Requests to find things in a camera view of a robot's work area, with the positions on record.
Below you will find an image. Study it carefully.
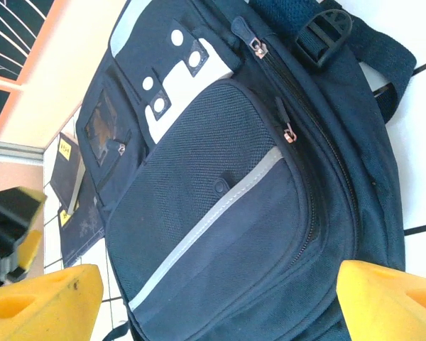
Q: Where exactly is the navy blue backpack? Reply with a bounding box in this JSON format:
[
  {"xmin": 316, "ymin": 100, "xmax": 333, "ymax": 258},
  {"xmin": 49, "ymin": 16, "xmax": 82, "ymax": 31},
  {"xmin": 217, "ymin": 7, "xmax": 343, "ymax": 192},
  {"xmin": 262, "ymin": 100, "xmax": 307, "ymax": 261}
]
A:
[{"xmin": 58, "ymin": 0, "xmax": 418, "ymax": 341}]

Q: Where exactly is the navy book with flower print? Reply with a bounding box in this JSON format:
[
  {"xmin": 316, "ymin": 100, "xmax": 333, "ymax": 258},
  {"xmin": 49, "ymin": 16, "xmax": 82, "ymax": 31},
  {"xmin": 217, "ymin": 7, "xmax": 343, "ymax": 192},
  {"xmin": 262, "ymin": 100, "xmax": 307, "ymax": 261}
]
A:
[{"xmin": 58, "ymin": 200, "xmax": 107, "ymax": 268}]

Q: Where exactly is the aluminium corner post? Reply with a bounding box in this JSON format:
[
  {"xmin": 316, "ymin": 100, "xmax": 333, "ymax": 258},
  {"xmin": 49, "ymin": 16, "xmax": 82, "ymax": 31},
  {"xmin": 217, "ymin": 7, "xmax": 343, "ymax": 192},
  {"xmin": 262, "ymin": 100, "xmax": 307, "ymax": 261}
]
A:
[{"xmin": 0, "ymin": 138, "xmax": 45, "ymax": 166}]

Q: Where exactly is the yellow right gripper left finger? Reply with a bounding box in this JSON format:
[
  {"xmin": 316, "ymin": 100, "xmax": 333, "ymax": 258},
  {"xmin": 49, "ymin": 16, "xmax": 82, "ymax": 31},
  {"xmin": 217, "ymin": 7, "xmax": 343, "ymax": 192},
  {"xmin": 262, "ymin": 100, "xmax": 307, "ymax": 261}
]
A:
[{"xmin": 0, "ymin": 263, "xmax": 104, "ymax": 341}]

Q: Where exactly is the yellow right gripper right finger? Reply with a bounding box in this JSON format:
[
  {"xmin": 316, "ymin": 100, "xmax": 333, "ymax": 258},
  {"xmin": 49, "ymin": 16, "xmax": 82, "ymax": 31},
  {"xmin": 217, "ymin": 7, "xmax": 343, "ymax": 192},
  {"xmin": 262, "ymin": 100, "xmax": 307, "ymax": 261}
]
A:
[{"xmin": 336, "ymin": 259, "xmax": 426, "ymax": 341}]

